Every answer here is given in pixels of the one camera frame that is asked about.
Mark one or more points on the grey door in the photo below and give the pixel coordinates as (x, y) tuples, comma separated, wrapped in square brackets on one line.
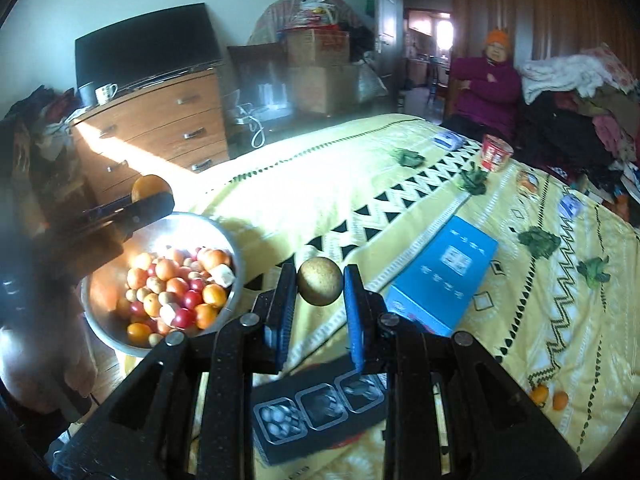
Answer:
[(390, 35)]

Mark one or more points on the green hanging bottle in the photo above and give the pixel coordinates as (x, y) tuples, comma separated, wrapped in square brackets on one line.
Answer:
[(370, 1)]

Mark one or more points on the orange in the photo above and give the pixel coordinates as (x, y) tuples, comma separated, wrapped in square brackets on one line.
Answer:
[(560, 400), (540, 394), (149, 186)]

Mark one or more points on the yellow patterned blanket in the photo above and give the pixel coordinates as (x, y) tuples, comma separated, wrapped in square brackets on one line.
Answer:
[(400, 200)]

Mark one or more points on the pile of clothes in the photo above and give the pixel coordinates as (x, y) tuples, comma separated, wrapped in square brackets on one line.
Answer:
[(575, 120)]

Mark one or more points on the dark mug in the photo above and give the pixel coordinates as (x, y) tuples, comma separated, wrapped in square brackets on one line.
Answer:
[(86, 95)]

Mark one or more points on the metal bowl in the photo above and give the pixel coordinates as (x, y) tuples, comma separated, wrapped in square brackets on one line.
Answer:
[(100, 320)]

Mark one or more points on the small blue packet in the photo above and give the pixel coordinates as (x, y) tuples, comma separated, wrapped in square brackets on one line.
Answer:
[(570, 206), (448, 140)]

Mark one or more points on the red instant noodle cup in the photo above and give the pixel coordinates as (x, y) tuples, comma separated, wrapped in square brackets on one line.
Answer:
[(496, 154)]

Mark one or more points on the black flat television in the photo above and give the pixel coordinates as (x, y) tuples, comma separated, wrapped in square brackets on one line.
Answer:
[(145, 45)]

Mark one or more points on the dark wooden wardrobe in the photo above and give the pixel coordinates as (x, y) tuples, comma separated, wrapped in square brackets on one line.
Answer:
[(550, 5)]

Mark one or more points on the brown round fruit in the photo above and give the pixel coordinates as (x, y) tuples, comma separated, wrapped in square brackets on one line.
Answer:
[(320, 281)]

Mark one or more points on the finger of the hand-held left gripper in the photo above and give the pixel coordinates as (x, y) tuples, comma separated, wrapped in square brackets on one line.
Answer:
[(107, 210), (150, 211)]

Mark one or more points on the wooden chest of drawers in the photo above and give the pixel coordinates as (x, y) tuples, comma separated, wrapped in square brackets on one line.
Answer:
[(165, 125)]

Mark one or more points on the large cardboard box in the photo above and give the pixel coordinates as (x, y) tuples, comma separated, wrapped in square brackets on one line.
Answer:
[(325, 89)]

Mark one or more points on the plastic bag with red items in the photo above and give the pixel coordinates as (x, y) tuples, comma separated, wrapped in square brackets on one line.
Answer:
[(315, 12)]

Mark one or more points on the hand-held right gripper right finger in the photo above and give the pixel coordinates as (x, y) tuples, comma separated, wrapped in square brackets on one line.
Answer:
[(353, 315)]

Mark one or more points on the round woven tray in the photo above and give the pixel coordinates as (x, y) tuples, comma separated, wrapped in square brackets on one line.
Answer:
[(272, 15)]

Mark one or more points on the black picture box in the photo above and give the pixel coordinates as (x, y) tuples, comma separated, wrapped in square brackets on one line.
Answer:
[(310, 410)]

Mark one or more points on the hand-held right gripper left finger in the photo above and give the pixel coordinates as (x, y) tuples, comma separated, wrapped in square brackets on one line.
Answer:
[(287, 310)]

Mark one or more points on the white patterned cup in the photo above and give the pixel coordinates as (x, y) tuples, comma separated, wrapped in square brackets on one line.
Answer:
[(105, 94)]

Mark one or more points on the person's left hand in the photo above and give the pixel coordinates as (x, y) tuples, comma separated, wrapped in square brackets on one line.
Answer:
[(40, 360)]

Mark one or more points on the blue printed box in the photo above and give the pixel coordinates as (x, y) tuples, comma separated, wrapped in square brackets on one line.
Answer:
[(440, 275)]

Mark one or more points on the pile of mixed small fruits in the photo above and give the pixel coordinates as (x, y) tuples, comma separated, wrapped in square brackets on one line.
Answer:
[(170, 290)]

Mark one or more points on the small cardboard box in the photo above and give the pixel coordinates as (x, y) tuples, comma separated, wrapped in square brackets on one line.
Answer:
[(317, 47)]

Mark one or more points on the heap of clothes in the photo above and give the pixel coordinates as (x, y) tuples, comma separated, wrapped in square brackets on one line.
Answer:
[(35, 130)]

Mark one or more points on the packaged bread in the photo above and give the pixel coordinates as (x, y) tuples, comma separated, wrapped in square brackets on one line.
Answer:
[(527, 181)]

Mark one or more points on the green leafy vegetable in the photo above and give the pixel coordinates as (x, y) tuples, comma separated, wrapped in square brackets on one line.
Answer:
[(539, 241), (473, 181), (594, 271), (409, 156)]

